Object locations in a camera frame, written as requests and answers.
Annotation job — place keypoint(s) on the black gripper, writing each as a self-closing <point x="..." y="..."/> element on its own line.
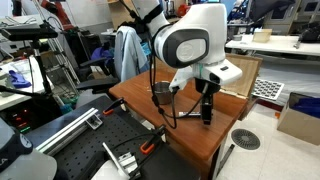
<point x="207" y="87"/>

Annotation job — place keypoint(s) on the black and white marker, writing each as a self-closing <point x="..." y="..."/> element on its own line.
<point x="188" y="114"/>

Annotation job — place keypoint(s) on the red robot arm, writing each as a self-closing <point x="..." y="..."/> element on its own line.
<point x="61" y="15"/>

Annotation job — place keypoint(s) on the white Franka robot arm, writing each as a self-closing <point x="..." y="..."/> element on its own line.
<point x="206" y="23"/>

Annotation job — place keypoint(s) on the stainless steel cup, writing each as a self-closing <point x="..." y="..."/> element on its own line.
<point x="162" y="95"/>

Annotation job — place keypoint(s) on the brown wooden table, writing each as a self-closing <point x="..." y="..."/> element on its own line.
<point x="200" y="136"/>

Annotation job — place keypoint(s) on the round floor drain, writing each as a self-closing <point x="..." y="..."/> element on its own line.
<point x="245" y="139"/>

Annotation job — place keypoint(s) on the black metal bar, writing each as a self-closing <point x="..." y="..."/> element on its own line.
<point x="226" y="159"/>

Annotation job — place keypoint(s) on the dotted calibration board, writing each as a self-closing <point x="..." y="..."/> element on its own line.
<point x="266" y="89"/>

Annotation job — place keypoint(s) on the black orange bar clamp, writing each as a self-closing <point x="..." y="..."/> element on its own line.
<point x="108" y="111"/>
<point x="146" y="148"/>

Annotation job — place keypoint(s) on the small grey round container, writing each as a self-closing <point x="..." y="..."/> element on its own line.
<point x="237" y="37"/>

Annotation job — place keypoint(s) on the open cardboard box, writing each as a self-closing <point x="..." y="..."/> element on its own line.
<point x="296" y="126"/>

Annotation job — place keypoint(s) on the small wooden box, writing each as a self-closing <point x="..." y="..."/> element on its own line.
<point x="262" y="35"/>

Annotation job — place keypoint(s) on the long white table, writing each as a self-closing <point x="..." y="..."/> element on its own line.
<point x="276" y="46"/>

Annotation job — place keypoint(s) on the black perforated breadboard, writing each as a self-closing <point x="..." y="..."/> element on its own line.
<point x="110" y="133"/>

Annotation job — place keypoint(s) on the light blue shirt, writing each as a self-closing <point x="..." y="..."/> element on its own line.
<point x="128" y="53"/>

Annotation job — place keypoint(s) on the blue plastic bag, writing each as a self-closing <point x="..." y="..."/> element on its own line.
<point x="308" y="106"/>

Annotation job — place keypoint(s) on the red round object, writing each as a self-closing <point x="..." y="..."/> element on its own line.
<point x="183" y="10"/>

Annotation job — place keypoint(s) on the black office chair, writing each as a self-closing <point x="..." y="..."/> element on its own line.
<point x="96" y="83"/>

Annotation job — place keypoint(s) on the purple bag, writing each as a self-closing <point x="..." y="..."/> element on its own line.
<point x="101" y="53"/>

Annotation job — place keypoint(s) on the black bag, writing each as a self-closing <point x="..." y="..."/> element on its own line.
<point x="311" y="33"/>

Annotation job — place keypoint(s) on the black controller box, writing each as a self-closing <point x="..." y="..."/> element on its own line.
<point x="20" y="116"/>

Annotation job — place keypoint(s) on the blue cloth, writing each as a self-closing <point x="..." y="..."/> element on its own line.
<point x="18" y="80"/>

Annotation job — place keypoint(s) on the white side table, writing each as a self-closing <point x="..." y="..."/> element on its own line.
<point x="13" y="96"/>

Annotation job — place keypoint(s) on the aluminium extrusion rail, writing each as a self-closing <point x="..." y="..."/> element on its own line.
<point x="66" y="130"/>
<point x="125" y="161"/>

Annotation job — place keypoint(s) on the black camera tripod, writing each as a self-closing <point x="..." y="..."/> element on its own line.
<point x="41" y="70"/>

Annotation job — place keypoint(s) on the black stereo camera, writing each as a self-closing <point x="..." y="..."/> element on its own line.
<point x="30" y="33"/>

